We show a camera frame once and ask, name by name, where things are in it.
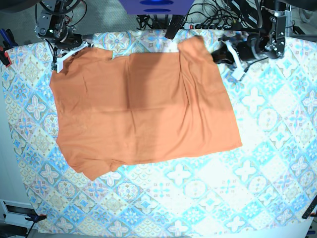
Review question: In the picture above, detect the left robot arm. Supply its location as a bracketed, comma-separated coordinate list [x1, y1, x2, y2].
[211, 0, 287, 81]

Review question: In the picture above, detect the blue clamp lower left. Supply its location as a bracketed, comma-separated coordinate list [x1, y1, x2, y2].
[24, 214, 47, 237]

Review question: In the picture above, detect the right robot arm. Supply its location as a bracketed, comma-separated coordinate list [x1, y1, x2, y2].
[35, 0, 94, 73]

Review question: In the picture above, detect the blue clamp upper left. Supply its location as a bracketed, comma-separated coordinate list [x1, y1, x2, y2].
[0, 28, 18, 67]

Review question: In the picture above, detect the blue clamp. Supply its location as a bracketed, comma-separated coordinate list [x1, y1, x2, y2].
[24, 214, 47, 237]
[0, 28, 18, 67]

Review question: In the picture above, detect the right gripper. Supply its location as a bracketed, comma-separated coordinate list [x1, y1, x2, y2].
[51, 29, 93, 73]

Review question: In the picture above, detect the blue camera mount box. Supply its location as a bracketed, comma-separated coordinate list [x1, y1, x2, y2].
[119, 0, 194, 15]

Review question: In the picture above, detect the orange T-shirt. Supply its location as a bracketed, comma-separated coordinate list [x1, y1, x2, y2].
[50, 36, 242, 180]

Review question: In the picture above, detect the white floor rail box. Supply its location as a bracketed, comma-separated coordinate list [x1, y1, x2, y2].
[0, 199, 36, 227]

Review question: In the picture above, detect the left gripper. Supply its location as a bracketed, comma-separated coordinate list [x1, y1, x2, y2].
[211, 34, 262, 80]

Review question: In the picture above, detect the power strip with red switch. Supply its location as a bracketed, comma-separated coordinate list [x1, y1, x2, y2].
[183, 22, 232, 30]

